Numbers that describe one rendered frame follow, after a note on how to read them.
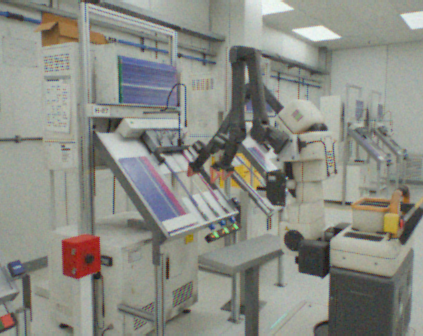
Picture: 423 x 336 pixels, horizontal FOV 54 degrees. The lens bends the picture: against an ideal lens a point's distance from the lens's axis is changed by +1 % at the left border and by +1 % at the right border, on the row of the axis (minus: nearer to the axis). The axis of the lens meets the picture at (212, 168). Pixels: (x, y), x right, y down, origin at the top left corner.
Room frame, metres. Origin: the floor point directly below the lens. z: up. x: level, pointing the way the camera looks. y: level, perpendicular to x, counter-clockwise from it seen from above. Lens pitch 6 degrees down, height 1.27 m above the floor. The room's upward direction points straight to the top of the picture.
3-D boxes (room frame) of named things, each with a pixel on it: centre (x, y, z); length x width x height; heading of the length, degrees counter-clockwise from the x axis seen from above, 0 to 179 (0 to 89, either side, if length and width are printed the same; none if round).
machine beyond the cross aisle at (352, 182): (6.75, -2.20, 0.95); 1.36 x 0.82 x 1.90; 56
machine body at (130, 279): (2.58, 0.56, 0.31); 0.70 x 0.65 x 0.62; 146
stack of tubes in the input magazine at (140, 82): (2.56, 0.42, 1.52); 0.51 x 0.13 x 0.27; 146
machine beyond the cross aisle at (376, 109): (7.95, -3.02, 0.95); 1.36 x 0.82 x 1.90; 56
